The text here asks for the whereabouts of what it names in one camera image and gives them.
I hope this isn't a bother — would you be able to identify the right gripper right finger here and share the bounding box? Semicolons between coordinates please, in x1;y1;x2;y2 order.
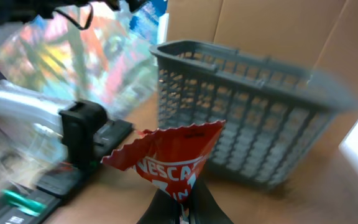
187;178;233;224

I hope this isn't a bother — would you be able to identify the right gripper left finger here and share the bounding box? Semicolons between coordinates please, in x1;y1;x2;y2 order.
137;189;181;224

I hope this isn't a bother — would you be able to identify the red snack bar wrapper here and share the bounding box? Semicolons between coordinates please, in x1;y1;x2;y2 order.
101;120;226;203

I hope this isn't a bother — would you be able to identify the grey plastic mesh basket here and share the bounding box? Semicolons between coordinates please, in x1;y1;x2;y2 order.
150;40;357;189

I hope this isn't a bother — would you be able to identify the colourful plastic bag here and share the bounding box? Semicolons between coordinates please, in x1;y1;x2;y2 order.
0;1;167;118

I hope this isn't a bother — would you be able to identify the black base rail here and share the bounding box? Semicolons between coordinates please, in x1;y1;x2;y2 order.
0;119;133;224

